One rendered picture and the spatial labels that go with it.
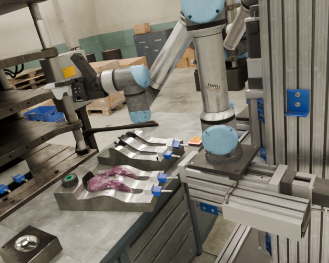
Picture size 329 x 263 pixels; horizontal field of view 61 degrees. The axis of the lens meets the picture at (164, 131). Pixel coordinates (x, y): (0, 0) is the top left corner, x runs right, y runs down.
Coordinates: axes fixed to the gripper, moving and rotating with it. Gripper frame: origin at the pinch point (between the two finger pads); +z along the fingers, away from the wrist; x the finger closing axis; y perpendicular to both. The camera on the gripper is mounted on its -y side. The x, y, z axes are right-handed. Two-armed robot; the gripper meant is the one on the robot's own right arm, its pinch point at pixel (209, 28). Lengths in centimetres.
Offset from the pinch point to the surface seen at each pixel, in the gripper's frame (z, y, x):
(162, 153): -33, 45, -73
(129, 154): -15, 45, -86
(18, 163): 16, 30, -143
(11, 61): 31, -22, -119
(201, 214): -21, 113, -57
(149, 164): -30, 49, -81
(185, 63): 549, 171, 282
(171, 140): -26, 45, -63
